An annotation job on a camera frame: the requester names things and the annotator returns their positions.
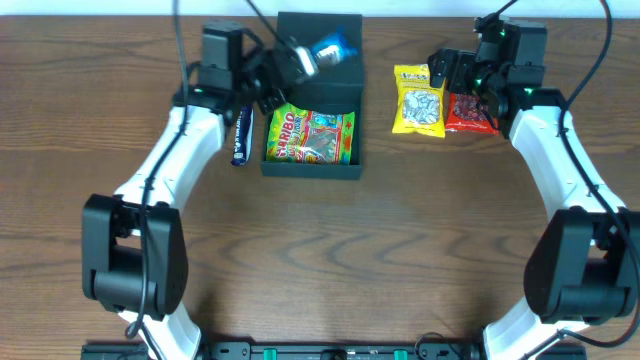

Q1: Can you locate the blue Oreo cookie pack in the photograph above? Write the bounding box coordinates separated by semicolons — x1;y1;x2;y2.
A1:
310;29;359;67

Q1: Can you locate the yellow Hacks candy bag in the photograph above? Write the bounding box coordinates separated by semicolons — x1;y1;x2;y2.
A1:
392;64;445;138

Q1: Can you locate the green Haribo worms bag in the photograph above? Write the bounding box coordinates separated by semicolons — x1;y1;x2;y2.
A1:
266;104;356;165

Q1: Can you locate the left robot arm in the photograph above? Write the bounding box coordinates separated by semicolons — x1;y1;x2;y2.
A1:
81;20;319;359

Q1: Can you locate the dark green box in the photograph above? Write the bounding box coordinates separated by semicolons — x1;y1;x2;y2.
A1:
260;11;365;180

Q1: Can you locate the red Hacks candy bag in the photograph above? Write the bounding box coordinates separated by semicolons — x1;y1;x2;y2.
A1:
445;93;499;135

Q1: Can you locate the dark purple chocolate bar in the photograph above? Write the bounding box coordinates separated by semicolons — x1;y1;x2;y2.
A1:
231;105;254;167

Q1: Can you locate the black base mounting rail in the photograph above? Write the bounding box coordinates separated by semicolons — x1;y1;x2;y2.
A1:
80;341;587;360

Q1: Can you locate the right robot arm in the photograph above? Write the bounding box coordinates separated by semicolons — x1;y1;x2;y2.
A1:
428;13;639;359

